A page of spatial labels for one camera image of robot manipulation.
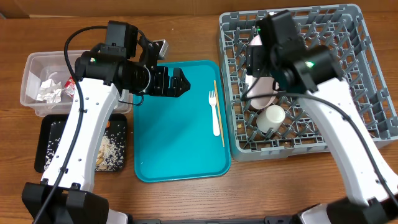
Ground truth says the white napkin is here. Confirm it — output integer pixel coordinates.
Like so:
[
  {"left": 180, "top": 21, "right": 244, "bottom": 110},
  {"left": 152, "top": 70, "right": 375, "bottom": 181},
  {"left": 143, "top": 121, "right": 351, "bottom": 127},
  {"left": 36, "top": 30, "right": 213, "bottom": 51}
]
[{"left": 114, "top": 90, "right": 129, "bottom": 111}]

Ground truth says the pink plate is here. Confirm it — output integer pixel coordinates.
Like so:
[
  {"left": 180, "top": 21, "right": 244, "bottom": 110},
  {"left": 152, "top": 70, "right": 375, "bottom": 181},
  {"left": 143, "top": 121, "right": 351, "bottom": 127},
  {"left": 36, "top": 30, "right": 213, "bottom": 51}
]
[{"left": 245, "top": 75, "right": 279, "bottom": 110}]

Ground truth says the red snack wrapper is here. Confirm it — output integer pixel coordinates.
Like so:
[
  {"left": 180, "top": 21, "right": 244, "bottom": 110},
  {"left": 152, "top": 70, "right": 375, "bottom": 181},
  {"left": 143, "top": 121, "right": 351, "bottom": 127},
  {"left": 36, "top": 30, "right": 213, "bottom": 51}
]
[{"left": 63, "top": 76, "right": 75, "bottom": 98}]

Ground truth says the white paper cup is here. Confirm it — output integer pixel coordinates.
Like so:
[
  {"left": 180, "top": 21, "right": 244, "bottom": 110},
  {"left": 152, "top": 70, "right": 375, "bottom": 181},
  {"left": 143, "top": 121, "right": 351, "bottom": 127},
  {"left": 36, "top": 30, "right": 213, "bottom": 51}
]
[{"left": 256, "top": 105, "right": 285, "bottom": 133}]

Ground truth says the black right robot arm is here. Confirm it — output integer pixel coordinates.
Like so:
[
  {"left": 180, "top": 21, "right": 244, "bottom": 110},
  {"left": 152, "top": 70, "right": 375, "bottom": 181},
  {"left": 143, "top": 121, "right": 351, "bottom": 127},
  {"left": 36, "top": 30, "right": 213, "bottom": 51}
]
[{"left": 246, "top": 10, "right": 397, "bottom": 223}]

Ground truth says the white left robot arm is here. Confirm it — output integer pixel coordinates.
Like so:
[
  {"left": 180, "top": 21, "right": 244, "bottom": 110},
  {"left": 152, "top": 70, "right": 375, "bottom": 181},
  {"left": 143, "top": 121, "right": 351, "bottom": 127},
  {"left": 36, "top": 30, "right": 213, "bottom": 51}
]
[{"left": 22, "top": 21, "right": 190, "bottom": 223}]

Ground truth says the grey dishwasher rack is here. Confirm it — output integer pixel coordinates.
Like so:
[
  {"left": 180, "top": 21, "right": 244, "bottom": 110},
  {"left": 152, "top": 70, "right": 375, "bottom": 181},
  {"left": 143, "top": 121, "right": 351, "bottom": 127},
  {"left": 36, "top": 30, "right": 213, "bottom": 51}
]
[{"left": 218, "top": 4, "right": 397, "bottom": 161}]

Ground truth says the wooden chopstick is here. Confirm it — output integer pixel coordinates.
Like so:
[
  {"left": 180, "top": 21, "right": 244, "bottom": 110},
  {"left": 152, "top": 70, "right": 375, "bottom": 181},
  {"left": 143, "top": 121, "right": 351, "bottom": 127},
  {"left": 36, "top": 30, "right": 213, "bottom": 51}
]
[{"left": 214, "top": 80, "right": 225, "bottom": 147}]

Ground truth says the teal plastic tray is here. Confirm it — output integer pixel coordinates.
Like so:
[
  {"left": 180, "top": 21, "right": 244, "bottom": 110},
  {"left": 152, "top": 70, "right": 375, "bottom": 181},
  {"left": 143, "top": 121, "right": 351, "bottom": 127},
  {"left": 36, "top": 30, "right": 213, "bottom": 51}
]
[{"left": 133, "top": 60, "right": 231, "bottom": 182}]

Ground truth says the pink plastic fork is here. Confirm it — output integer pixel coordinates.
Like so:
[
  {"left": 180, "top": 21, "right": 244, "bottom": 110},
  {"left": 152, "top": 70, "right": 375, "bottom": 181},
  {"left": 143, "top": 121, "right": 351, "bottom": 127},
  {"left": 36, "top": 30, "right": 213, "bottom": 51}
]
[{"left": 208, "top": 90, "right": 221, "bottom": 136}]

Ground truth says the black tray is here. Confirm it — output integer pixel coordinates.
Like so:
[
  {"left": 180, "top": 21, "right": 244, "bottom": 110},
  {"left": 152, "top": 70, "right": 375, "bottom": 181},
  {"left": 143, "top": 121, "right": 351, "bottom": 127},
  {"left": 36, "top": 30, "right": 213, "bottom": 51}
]
[{"left": 34, "top": 114, "right": 127, "bottom": 173}]

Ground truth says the spilled rice pile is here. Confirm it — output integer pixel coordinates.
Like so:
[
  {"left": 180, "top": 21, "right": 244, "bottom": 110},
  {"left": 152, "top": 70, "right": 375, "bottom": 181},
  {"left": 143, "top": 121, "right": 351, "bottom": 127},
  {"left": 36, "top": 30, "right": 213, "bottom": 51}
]
[{"left": 44, "top": 120, "right": 127, "bottom": 172}]

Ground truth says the small crumpled paper ball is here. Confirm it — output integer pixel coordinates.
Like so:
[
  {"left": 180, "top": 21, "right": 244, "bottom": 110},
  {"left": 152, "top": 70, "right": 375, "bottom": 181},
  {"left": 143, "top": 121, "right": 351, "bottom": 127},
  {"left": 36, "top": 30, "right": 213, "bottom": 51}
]
[{"left": 36, "top": 79, "right": 62, "bottom": 103}]

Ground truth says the clear plastic bin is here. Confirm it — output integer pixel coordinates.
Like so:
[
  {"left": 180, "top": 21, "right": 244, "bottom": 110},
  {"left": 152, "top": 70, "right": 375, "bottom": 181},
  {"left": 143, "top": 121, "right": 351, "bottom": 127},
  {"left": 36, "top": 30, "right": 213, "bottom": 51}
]
[{"left": 20, "top": 50, "right": 133, "bottom": 117}]

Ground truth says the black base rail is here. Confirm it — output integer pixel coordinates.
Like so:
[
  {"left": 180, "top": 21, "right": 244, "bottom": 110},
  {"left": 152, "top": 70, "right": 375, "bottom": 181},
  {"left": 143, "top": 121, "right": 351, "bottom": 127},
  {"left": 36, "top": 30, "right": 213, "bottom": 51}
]
[{"left": 129, "top": 215, "right": 302, "bottom": 224}]

